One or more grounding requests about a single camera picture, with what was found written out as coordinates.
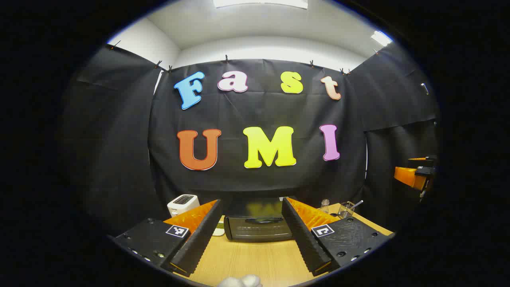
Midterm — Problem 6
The wire mesh utensil holder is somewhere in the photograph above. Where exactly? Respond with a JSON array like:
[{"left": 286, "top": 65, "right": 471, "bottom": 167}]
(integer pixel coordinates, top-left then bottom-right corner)
[{"left": 338, "top": 201, "right": 356, "bottom": 219}]

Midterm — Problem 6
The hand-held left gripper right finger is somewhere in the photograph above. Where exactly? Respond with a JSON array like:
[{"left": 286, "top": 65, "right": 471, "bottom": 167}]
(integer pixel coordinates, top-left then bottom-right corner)
[{"left": 281, "top": 197, "right": 395, "bottom": 277}]

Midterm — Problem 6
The black electric oven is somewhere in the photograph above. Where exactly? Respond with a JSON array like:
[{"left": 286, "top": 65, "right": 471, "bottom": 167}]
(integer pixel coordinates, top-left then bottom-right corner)
[{"left": 223, "top": 197, "right": 293, "bottom": 243}]

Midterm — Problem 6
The ceiling light panel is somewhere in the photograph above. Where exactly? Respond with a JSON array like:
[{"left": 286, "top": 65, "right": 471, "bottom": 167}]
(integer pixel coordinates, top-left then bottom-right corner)
[
  {"left": 371, "top": 31, "right": 394, "bottom": 47},
  {"left": 213, "top": 0, "right": 309, "bottom": 9}
]

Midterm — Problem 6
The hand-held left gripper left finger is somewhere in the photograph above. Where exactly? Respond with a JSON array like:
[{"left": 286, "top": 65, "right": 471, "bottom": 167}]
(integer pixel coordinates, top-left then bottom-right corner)
[{"left": 113, "top": 199, "right": 223, "bottom": 277}]

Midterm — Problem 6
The white toaster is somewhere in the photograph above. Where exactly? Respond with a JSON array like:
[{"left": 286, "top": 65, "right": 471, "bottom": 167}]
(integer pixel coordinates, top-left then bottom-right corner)
[{"left": 167, "top": 194, "right": 200, "bottom": 218}]

